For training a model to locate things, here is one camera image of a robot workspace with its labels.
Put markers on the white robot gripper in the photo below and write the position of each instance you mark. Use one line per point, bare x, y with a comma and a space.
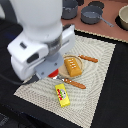
41, 59

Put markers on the orange waffle cracker block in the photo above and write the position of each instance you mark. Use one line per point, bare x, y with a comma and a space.
72, 67

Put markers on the yellow butter box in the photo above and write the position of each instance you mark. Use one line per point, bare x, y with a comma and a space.
62, 95

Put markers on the red toy tomato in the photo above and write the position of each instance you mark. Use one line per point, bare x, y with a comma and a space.
55, 73

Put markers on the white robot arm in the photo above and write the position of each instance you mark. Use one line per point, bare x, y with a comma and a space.
40, 19

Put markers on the round wooden plate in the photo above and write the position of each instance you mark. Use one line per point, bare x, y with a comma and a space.
63, 70

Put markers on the grey cooking pot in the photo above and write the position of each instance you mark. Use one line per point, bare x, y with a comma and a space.
70, 8

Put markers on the woven beige placemat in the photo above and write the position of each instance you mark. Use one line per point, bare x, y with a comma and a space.
83, 102

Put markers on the black stove burner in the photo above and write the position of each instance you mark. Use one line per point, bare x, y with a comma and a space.
96, 3

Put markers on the pink stovetop board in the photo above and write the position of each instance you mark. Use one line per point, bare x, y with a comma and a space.
110, 12

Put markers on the beige bowl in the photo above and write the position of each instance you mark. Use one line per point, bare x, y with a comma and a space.
123, 14

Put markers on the wooden handled fork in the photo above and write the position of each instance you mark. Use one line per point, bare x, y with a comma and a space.
71, 82

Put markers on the wooden handled knife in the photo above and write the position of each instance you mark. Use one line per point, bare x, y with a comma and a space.
88, 58

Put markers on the grey saucepan with handle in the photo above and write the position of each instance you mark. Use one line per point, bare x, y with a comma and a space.
91, 14

